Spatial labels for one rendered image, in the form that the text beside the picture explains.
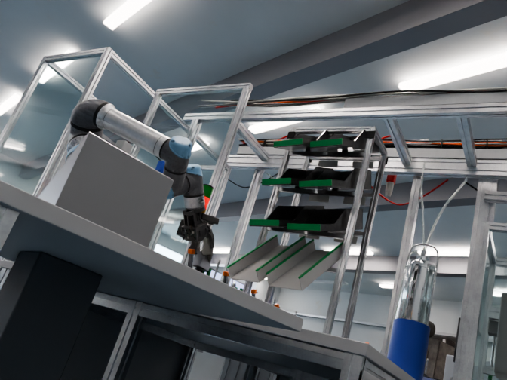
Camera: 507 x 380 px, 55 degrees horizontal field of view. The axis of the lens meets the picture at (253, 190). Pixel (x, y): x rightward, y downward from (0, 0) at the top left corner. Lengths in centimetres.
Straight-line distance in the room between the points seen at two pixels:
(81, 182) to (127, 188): 12
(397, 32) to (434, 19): 30
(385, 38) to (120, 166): 323
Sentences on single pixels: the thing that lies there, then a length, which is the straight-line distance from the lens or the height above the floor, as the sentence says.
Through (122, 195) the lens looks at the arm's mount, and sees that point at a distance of 122.
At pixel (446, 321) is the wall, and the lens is 1264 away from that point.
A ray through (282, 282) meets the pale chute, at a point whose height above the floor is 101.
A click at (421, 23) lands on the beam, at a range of 403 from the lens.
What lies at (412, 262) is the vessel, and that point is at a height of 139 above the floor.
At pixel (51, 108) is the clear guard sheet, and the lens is 265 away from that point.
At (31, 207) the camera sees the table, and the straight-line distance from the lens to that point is 79.
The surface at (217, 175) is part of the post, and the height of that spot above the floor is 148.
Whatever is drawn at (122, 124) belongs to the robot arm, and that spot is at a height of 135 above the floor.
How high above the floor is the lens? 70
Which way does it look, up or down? 21 degrees up
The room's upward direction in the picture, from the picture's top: 17 degrees clockwise
